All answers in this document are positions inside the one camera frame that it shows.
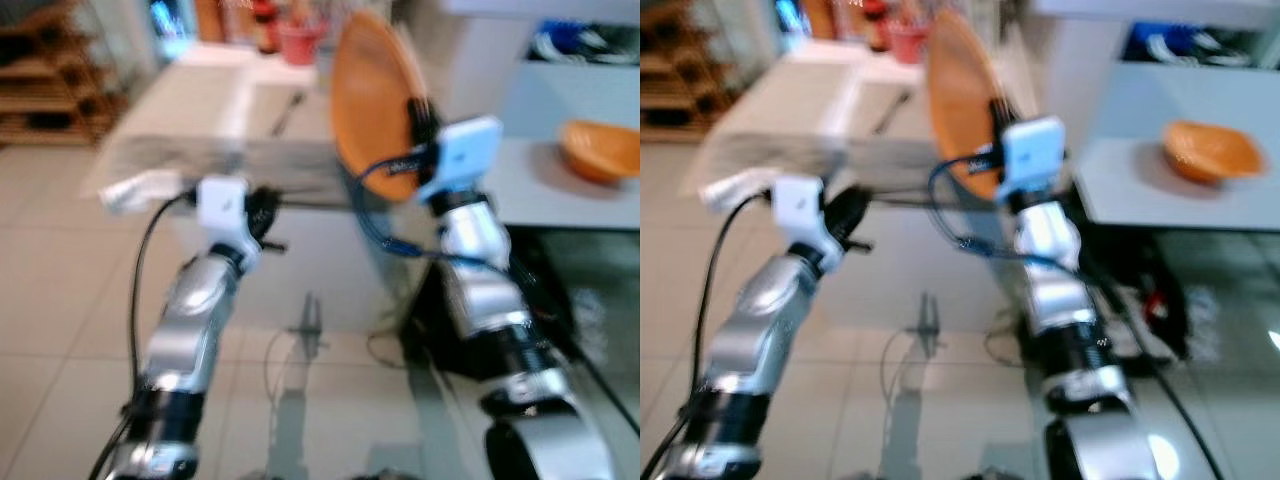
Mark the orange plastic plate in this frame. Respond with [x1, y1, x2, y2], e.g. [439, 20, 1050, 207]
[329, 10, 433, 204]
[927, 10, 1011, 201]

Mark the dark metal cutlery piece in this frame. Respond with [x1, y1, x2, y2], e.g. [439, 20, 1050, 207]
[872, 90, 911, 136]
[270, 90, 306, 138]

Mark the dining table with pale tablecloth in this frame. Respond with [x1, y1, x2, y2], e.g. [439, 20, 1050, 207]
[690, 40, 1001, 206]
[85, 40, 421, 206]

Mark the white crumpled cloth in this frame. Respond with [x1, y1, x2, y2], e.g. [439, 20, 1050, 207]
[100, 170, 186, 216]
[700, 168, 776, 211]

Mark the red cup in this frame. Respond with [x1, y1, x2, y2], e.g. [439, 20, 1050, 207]
[888, 22, 929, 63]
[278, 22, 323, 66]

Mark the white desk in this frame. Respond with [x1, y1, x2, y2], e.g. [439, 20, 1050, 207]
[1075, 60, 1280, 231]
[480, 60, 641, 231]

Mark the dark bottle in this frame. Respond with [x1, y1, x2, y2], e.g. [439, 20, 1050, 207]
[865, 0, 891, 51]
[250, 0, 281, 56]

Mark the orange plastic bowl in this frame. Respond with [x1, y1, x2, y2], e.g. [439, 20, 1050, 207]
[558, 119, 641, 185]
[1162, 120, 1266, 186]

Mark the wooden slatted shelf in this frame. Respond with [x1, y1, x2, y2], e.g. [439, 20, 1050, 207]
[0, 0, 126, 146]
[640, 0, 716, 141]

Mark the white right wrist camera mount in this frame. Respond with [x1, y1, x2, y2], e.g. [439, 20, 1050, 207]
[997, 116, 1068, 196]
[415, 116, 504, 206]

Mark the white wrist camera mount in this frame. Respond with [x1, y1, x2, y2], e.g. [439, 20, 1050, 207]
[997, 116, 1068, 196]
[772, 175, 836, 271]
[415, 116, 504, 206]
[195, 177, 251, 266]

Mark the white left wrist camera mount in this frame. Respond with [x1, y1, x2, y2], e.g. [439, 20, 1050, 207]
[772, 175, 836, 271]
[195, 177, 251, 266]

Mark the blue wrist cable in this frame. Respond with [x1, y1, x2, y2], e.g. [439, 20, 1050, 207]
[927, 150, 1021, 261]
[355, 145, 441, 256]

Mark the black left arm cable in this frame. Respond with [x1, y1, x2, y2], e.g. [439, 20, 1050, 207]
[640, 190, 776, 480]
[88, 190, 201, 480]

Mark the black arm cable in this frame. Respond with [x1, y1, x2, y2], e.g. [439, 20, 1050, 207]
[88, 190, 201, 480]
[640, 190, 776, 480]
[1080, 250, 1226, 480]
[500, 260, 641, 436]

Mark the blue bag with white straps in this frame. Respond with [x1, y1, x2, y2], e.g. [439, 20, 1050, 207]
[1125, 22, 1280, 69]
[530, 22, 641, 66]

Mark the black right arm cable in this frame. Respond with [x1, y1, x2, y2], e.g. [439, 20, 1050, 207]
[500, 260, 641, 436]
[1080, 250, 1226, 480]

